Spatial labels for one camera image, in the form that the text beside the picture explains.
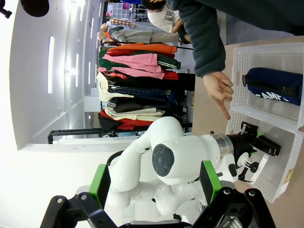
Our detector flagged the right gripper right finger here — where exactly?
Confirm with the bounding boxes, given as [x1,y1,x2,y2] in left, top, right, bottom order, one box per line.
[190,160,276,228]

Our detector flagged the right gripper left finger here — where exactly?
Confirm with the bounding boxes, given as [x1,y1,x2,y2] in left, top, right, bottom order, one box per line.
[40,163,117,228]

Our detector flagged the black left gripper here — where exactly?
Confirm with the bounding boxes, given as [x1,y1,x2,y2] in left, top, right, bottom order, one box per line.
[229,131,266,158]

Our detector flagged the black box-shaped item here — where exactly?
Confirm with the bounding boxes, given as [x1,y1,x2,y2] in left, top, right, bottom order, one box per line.
[255,137,282,157]

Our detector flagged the navy zip pencil case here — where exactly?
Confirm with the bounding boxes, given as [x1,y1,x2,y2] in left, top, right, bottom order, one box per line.
[242,67,304,107]

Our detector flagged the person's right forearm dark sleeve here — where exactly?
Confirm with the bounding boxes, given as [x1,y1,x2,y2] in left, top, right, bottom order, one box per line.
[177,0,227,79]

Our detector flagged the person's right hand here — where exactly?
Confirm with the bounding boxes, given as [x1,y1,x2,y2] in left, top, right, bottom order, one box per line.
[202,71,235,121]

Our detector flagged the white perforated plastic basket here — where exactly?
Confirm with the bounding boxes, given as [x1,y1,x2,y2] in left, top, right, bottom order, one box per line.
[230,42,304,132]
[225,109,304,204]

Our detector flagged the black clothes rack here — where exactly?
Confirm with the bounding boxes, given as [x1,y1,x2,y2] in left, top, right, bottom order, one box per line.
[47,40,195,145]

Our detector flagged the red garment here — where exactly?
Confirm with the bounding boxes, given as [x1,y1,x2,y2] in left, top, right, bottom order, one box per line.
[98,110,155,131]

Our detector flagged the black garment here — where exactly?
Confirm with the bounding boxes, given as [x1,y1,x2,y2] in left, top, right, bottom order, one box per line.
[108,73,196,93]

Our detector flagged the dark green garment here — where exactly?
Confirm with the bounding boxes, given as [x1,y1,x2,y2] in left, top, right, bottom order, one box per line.
[98,47,181,72]

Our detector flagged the navy plaid garment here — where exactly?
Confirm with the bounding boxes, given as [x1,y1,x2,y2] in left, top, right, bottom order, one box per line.
[108,86,172,102]

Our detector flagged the cream garment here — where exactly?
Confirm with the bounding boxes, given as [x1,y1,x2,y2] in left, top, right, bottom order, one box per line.
[95,70,135,102]

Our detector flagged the person in dark fleece jacket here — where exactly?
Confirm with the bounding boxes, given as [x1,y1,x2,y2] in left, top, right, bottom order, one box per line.
[197,0,304,37]

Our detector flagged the long strip light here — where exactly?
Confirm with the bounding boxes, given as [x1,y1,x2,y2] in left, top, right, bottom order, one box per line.
[47,35,55,95]

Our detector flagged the pink garment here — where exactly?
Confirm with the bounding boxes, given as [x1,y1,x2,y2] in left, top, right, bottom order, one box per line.
[97,53,165,80]

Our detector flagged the orange garment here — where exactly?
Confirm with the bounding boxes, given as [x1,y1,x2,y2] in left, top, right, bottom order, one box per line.
[106,42,178,54]

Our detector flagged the person in white t-shirt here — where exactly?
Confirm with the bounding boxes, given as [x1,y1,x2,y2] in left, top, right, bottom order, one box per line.
[142,0,184,34]

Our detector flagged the black rounded object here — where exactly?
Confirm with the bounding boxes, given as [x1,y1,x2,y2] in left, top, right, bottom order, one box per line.
[19,0,50,18]

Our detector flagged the black knob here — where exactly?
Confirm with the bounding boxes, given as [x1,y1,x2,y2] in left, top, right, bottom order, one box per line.
[0,1,13,19]

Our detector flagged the black bracket with silver lever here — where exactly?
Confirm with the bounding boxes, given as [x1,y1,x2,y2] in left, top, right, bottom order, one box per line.
[240,121,259,137]

